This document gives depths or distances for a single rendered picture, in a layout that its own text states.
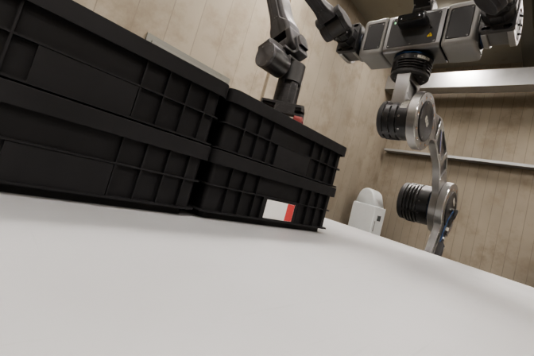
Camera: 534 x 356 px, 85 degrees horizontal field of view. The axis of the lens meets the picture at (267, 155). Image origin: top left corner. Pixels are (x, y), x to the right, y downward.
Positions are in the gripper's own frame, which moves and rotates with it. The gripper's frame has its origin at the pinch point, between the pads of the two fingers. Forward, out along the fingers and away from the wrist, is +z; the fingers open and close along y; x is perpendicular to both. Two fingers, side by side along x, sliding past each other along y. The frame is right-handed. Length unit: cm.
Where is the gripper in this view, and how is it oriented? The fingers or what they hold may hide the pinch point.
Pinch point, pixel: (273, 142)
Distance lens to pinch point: 68.5
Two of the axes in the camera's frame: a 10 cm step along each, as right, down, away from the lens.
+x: 1.3, 1.3, 9.8
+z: -2.5, 9.6, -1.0
